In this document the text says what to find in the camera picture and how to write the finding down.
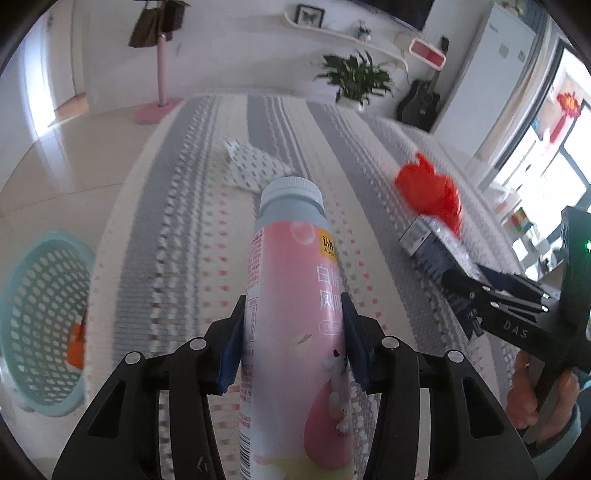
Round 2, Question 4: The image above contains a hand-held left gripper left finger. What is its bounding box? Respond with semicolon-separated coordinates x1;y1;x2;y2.
51;295;249;480

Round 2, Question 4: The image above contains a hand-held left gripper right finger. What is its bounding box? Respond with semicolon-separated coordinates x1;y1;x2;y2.
341;305;540;480

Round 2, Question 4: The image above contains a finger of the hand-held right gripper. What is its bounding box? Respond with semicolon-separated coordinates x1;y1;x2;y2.
475;265;553;302
440;267;550;339

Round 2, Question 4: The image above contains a clear plastic bottle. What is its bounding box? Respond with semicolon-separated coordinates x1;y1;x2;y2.
398;216;486;283

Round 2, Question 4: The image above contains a pink drink bottle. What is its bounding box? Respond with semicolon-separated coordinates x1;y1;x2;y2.
237;176;357;480

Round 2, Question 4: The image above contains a red snack wrapper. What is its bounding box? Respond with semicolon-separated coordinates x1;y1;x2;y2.
394;151;464;240

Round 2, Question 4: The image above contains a teal plastic basket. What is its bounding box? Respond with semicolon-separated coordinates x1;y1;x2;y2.
0;231;99;417

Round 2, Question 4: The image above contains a person's right hand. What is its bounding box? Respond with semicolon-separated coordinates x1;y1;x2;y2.
505;350;581;445

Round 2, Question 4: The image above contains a striped woven blanket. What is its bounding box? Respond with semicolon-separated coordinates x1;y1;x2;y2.
83;92;561;480

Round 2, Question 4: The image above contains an orange card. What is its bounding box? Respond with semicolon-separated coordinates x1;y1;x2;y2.
66;322;89;370

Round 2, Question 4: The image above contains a red hanging decoration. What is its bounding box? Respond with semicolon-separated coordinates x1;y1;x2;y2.
549;90;583;145

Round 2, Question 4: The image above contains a white dotted cloth packet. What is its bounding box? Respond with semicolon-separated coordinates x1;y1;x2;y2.
222;137;301;193

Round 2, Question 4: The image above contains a black guitar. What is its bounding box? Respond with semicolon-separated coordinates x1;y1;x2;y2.
396;36;452;132

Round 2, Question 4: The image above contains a white cabinet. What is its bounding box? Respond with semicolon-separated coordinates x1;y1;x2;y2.
431;4;556;163

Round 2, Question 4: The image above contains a potted green plant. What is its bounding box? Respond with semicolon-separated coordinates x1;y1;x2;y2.
313;50;396;110

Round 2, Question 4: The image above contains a red white box shelf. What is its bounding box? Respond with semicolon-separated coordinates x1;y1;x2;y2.
396;33;450;71

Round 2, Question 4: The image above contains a pink coat rack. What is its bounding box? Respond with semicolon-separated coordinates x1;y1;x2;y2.
135;0;184;125

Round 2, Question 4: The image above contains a brown bag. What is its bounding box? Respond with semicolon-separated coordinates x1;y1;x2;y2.
128;6;160;49

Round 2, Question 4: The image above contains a white door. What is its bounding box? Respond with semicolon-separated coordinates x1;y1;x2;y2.
44;0;89;128

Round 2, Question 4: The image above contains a dark bag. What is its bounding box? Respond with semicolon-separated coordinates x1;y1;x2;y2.
161;0;191;34

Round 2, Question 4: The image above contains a white wavy wall shelf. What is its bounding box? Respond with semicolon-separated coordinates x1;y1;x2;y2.
279;8;410;71

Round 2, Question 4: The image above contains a wall television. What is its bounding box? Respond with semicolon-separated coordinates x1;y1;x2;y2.
351;0;435;32

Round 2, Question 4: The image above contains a butterfly picture frame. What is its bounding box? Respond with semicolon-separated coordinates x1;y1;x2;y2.
295;4;327;28

